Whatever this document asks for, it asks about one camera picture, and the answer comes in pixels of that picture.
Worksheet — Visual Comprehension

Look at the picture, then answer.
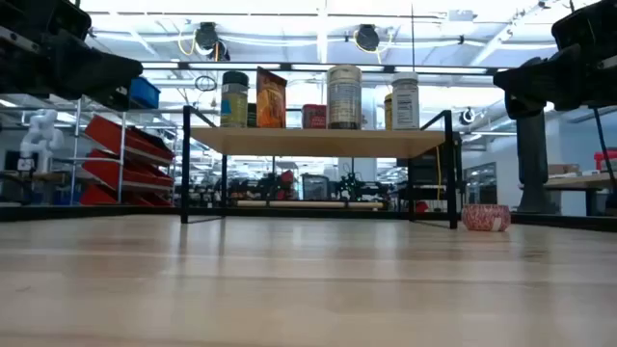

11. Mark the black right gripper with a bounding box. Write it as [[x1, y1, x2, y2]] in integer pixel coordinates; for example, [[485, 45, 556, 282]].
[[493, 0, 617, 120]]

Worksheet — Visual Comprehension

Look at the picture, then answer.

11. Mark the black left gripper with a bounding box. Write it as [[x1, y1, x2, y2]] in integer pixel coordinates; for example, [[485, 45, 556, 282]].
[[0, 0, 145, 102]]

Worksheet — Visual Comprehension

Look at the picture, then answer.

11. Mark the bagel seasoning jar white lid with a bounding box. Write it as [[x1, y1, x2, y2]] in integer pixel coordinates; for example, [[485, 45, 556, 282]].
[[390, 71, 420, 131]]

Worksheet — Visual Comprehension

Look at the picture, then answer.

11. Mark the thyme leaves jar black lid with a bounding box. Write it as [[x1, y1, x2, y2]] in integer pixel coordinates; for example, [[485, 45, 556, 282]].
[[220, 70, 250, 128]]

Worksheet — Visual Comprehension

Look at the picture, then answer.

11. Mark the orange spice pouch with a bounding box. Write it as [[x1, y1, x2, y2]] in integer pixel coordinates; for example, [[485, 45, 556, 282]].
[[255, 66, 288, 129]]

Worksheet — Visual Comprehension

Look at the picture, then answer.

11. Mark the furikake glass jar tan lid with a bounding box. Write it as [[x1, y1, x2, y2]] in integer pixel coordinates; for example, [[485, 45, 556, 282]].
[[326, 64, 362, 130]]

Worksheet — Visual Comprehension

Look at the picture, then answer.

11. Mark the smoked paprika tin red lid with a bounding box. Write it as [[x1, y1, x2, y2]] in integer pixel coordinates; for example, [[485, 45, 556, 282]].
[[301, 103, 329, 130]]

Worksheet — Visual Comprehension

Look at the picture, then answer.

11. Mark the blue plastic bin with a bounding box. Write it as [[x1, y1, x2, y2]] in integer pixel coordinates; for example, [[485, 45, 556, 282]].
[[128, 75, 161, 110]]

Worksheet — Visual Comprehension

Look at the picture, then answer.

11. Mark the red bin storage rack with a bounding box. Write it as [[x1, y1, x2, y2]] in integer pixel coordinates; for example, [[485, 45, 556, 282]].
[[69, 98, 175, 207]]

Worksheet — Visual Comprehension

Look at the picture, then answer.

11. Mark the white robot figure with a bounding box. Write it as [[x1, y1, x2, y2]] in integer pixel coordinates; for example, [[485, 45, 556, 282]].
[[17, 108, 66, 174]]

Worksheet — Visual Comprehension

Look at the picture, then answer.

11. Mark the thin black slanted pole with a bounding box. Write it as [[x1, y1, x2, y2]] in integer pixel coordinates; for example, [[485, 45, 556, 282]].
[[592, 108, 617, 187]]

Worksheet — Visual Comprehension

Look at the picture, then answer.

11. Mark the red box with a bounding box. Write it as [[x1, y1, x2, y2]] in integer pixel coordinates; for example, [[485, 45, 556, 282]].
[[593, 148, 617, 171]]

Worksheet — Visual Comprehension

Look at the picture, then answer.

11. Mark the wooden workbench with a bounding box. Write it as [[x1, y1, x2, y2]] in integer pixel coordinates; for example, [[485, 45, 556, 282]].
[[0, 171, 67, 206], [544, 172, 617, 217]]

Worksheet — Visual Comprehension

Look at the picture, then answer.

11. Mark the black cabinet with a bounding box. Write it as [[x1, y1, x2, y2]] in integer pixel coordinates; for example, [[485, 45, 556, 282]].
[[397, 144, 464, 213]]

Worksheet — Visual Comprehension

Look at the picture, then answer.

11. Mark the black robot with green lights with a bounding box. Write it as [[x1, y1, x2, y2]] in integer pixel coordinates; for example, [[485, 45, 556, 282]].
[[336, 171, 387, 202]]

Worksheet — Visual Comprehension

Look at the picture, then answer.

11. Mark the red and black machine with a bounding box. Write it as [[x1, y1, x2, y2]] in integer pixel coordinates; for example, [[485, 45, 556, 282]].
[[259, 168, 296, 201]]

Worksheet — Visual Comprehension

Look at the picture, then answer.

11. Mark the glass display case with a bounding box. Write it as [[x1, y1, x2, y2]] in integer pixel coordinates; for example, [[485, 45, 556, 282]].
[[301, 173, 332, 201]]

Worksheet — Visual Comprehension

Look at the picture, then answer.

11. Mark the black upright post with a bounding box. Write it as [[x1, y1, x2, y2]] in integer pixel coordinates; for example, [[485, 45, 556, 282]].
[[517, 113, 561, 216]]

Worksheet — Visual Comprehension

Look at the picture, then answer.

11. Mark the black ceiling cord reel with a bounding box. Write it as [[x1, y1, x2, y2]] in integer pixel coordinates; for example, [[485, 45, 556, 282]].
[[353, 23, 382, 53], [194, 21, 231, 63]]

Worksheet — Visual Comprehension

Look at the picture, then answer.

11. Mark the hanging yellow cable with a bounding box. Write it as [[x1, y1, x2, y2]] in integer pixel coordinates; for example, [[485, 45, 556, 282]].
[[435, 144, 443, 201]]

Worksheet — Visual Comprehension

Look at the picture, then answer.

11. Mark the wooden shelf riser black frame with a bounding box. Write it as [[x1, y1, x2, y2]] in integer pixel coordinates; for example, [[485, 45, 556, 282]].
[[180, 104, 459, 230]]

